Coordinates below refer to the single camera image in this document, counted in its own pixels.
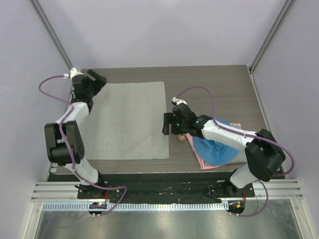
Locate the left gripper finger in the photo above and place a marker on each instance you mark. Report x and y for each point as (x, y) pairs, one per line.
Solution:
(93, 74)
(98, 83)

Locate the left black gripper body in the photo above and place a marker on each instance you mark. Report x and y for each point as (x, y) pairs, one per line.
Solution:
(89, 91)

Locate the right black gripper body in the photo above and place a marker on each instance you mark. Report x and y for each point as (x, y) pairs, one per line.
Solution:
(178, 127)

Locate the gold spoon green handle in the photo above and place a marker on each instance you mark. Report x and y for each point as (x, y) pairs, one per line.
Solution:
(181, 138)

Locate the grey cloth napkin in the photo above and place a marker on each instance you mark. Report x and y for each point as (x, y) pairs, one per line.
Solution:
(126, 122)

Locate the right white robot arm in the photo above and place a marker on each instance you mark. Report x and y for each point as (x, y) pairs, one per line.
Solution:
(263, 154)

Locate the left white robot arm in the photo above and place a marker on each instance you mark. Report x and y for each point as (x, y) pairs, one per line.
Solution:
(64, 143)

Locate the blue cloth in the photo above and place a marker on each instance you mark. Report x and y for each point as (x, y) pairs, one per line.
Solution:
(214, 149)

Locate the pink cloth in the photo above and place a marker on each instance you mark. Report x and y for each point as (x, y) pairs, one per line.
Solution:
(197, 149)

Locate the grey folded cloth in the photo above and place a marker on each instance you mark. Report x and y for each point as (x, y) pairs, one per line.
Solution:
(240, 157)

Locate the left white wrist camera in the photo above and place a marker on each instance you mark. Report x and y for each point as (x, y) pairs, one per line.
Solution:
(72, 73)

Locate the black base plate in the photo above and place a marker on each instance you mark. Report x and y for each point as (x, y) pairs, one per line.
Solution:
(170, 188)

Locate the left aluminium frame post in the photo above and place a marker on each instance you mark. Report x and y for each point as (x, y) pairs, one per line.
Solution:
(51, 32)

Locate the aluminium frame post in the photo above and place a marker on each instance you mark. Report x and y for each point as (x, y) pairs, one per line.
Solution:
(51, 32)
(284, 11)

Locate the aluminium front rail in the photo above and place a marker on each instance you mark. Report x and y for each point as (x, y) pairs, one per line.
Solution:
(65, 191)

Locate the white slotted cable duct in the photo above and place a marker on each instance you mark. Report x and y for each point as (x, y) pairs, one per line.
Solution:
(99, 206)

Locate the right aluminium frame post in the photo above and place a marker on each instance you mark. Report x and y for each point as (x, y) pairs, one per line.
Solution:
(284, 11)

